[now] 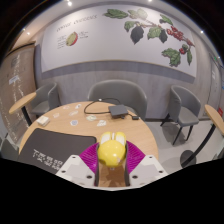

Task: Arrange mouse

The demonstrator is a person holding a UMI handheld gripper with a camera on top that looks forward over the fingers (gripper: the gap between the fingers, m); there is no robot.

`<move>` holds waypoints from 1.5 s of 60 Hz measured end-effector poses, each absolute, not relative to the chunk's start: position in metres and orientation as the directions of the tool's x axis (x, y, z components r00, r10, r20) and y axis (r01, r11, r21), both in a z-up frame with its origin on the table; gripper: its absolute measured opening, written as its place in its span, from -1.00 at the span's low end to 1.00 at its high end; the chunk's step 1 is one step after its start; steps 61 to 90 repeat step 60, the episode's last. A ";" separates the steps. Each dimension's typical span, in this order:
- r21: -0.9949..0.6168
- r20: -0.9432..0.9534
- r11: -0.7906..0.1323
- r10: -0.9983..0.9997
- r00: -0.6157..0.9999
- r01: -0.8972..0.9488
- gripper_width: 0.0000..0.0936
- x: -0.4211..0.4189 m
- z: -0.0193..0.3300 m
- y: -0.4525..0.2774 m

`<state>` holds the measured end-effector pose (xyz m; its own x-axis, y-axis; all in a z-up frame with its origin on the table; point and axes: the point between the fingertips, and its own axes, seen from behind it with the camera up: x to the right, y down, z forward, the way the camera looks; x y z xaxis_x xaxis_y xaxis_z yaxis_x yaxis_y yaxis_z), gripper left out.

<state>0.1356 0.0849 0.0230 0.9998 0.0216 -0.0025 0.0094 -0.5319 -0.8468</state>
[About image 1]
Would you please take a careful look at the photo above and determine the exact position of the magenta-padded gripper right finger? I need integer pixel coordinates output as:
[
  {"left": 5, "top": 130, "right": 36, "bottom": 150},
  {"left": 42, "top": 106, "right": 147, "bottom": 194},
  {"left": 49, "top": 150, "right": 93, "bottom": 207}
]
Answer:
[{"left": 124, "top": 140, "right": 168, "bottom": 188}]

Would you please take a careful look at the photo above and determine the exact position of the dark grey mouse pad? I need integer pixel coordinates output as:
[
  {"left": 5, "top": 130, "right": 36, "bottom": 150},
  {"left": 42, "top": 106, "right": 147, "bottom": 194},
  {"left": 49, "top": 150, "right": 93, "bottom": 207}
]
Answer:
[{"left": 17, "top": 127, "right": 98, "bottom": 175}]

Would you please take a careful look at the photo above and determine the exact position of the plant print wall mural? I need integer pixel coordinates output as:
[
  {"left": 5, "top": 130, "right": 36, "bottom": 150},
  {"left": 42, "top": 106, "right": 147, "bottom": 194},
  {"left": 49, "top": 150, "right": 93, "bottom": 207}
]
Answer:
[{"left": 40, "top": 3, "right": 198, "bottom": 79}]

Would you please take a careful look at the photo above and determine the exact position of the brown printed wall panel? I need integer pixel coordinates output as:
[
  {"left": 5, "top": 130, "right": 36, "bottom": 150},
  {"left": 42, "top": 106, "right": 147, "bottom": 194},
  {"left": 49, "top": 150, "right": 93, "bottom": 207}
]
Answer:
[{"left": 0, "top": 44, "right": 37, "bottom": 143}]

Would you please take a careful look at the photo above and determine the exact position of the small round wooden side table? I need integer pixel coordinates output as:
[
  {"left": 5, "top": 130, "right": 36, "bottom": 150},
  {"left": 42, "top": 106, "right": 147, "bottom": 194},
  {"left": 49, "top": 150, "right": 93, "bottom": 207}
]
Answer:
[
  {"left": 7, "top": 91, "right": 38, "bottom": 128},
  {"left": 179, "top": 103, "right": 224, "bottom": 169}
]

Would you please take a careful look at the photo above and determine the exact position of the flat black box device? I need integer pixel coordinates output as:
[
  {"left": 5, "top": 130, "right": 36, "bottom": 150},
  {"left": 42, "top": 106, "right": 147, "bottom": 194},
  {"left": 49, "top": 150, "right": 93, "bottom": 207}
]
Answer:
[{"left": 107, "top": 104, "right": 130, "bottom": 120}]

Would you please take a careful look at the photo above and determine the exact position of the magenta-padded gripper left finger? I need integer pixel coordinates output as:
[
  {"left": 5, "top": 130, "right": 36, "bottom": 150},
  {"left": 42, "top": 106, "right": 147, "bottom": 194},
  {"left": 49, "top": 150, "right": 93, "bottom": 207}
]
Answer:
[{"left": 55, "top": 142, "right": 100, "bottom": 188}]

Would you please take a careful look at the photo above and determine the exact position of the small white box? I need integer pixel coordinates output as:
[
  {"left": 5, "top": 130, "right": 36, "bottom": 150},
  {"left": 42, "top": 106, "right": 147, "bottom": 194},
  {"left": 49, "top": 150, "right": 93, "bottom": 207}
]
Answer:
[{"left": 36, "top": 115, "right": 51, "bottom": 128}]

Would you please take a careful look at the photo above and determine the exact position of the grey upholstered chair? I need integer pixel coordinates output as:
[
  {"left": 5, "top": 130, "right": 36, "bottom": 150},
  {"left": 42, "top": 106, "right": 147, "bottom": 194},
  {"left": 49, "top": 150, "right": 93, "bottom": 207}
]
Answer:
[
  {"left": 30, "top": 82, "right": 62, "bottom": 118},
  {"left": 160, "top": 84, "right": 203, "bottom": 146},
  {"left": 86, "top": 78, "right": 149, "bottom": 122}
]

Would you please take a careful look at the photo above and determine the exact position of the black cable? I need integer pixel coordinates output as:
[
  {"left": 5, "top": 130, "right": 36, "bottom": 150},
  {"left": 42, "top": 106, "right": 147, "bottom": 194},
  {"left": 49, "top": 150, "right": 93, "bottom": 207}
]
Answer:
[{"left": 83, "top": 97, "right": 122, "bottom": 115}]

